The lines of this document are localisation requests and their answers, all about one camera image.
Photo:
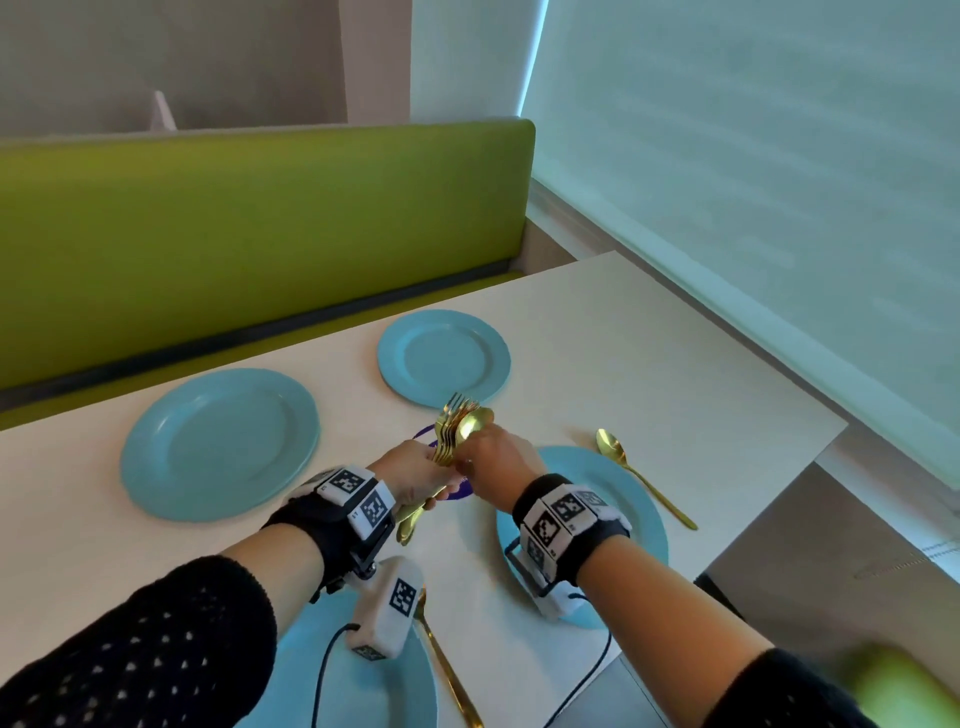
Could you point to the person's left hand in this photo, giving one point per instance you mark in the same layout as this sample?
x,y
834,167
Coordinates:
x,y
416,472

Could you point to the person's right hand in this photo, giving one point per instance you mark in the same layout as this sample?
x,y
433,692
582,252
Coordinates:
x,y
502,465

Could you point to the person's right forearm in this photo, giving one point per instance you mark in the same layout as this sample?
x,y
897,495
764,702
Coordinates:
x,y
660,622

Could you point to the person's left forearm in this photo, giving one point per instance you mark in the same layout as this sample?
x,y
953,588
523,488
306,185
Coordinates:
x,y
277,555

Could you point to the round purple sticker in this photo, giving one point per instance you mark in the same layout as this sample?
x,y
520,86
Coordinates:
x,y
465,487

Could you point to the white table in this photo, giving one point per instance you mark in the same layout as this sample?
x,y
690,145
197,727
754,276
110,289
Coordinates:
x,y
675,360

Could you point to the green upholstered bench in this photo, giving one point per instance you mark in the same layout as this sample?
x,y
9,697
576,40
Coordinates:
x,y
225,247

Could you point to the pale window blind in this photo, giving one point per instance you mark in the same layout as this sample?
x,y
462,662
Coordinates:
x,y
750,187

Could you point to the small white sign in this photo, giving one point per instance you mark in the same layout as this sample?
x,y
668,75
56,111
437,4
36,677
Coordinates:
x,y
162,116

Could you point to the green seat cushion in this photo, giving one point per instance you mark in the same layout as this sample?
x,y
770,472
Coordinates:
x,y
907,690

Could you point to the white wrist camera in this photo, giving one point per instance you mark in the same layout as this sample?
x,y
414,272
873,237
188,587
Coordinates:
x,y
559,604
386,607

